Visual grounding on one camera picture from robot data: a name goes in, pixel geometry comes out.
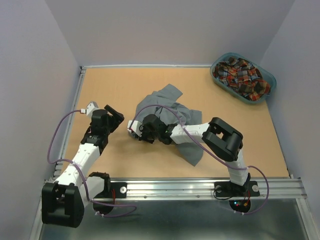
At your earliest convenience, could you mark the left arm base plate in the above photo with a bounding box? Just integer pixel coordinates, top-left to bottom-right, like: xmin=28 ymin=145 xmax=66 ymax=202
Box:
xmin=94 ymin=182 xmax=128 ymax=199

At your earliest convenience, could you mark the plaid long sleeve shirt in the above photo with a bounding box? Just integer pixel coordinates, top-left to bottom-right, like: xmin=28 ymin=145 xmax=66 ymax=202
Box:
xmin=212 ymin=56 xmax=271 ymax=102

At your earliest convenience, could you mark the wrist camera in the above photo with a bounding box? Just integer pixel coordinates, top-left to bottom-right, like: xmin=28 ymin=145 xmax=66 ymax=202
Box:
xmin=127 ymin=120 xmax=143 ymax=138
xmin=80 ymin=101 xmax=99 ymax=118

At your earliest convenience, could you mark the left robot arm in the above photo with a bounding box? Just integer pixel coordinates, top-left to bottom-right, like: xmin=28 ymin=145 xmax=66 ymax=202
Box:
xmin=41 ymin=101 xmax=125 ymax=228

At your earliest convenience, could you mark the grey long sleeve shirt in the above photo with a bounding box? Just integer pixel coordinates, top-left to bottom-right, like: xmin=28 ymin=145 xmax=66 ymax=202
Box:
xmin=132 ymin=84 xmax=204 ymax=166

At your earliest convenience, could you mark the aluminium rail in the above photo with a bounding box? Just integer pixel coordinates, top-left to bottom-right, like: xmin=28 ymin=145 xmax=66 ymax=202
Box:
xmin=80 ymin=64 xmax=211 ymax=70
xmin=90 ymin=178 xmax=307 ymax=202

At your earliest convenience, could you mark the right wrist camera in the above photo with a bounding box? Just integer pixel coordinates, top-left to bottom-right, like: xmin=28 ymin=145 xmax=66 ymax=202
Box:
xmin=127 ymin=120 xmax=143 ymax=138

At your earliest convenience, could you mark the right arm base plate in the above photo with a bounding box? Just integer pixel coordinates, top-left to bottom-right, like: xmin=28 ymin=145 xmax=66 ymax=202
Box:
xmin=214 ymin=180 xmax=260 ymax=199

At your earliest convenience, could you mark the teal plastic basket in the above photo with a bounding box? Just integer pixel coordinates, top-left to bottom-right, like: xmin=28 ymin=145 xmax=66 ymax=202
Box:
xmin=210 ymin=52 xmax=277 ymax=105

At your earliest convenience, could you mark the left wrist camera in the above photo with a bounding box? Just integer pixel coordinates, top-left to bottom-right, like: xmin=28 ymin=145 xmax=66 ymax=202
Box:
xmin=80 ymin=101 xmax=99 ymax=118

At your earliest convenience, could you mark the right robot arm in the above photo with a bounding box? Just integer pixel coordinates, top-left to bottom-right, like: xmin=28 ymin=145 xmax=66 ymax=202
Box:
xmin=131 ymin=114 xmax=251 ymax=195

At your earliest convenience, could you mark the aluminium back rail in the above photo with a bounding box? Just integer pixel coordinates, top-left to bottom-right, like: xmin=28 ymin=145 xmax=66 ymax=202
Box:
xmin=80 ymin=64 xmax=211 ymax=70

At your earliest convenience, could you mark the aluminium front rail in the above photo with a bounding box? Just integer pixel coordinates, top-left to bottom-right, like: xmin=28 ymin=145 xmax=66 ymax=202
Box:
xmin=90 ymin=178 xmax=307 ymax=202

